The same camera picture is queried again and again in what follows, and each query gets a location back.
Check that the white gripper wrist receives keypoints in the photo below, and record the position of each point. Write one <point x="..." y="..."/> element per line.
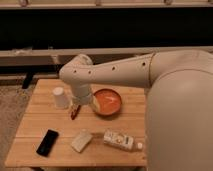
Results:
<point x="81" y="95"/>

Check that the black eraser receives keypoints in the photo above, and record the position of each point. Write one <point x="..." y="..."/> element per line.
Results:
<point x="47" y="143"/>

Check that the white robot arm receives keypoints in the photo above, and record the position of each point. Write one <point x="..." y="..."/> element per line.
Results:
<point x="179" y="106"/>

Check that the white paper cup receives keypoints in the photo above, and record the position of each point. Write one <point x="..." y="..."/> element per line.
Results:
<point x="60" y="98"/>

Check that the white sponge block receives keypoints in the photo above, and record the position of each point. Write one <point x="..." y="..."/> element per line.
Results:
<point x="81" y="140"/>

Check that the orange bowl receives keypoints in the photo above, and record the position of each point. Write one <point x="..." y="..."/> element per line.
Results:
<point x="108" y="102"/>

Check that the white plastic bottle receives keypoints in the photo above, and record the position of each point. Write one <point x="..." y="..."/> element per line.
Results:
<point x="121" y="141"/>

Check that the long grey bench rail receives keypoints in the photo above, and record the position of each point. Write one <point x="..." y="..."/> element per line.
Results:
<point x="27" y="57"/>

